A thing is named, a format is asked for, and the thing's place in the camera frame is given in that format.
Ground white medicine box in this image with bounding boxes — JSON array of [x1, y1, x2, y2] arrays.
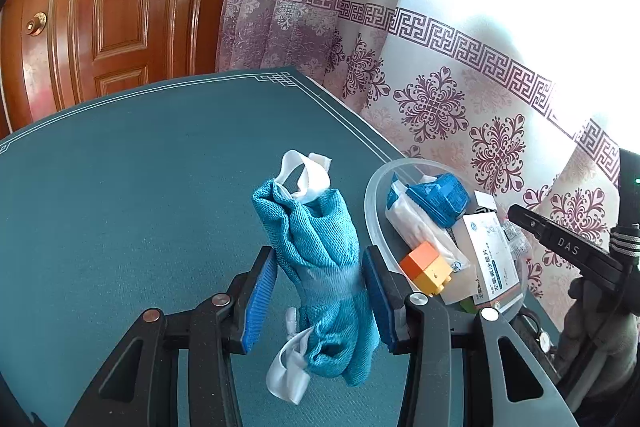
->
[[452, 212, 523, 312]]

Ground orange yellow toy block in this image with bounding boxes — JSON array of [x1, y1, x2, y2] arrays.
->
[[399, 242, 452, 296]]

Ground teal cloth with white straps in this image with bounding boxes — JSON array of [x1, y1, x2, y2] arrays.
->
[[252, 150, 380, 404]]

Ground white red glove packet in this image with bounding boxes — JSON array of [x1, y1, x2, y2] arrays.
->
[[502, 220, 530, 258]]

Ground grey gloved right hand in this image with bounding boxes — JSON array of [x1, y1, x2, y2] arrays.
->
[[554, 277, 639, 405]]

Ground green block blue dots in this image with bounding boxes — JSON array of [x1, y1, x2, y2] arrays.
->
[[458, 297, 476, 314]]

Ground clear plastic bowl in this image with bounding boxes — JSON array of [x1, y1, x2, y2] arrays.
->
[[363, 158, 525, 317]]

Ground white tissue packet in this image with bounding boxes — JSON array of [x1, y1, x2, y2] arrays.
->
[[385, 174, 471, 273]]

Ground patterned purple curtain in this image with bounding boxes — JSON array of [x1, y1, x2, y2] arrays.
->
[[214, 0, 640, 308]]

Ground brown wooden door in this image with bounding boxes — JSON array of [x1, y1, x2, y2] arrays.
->
[[1, 0, 224, 134]]

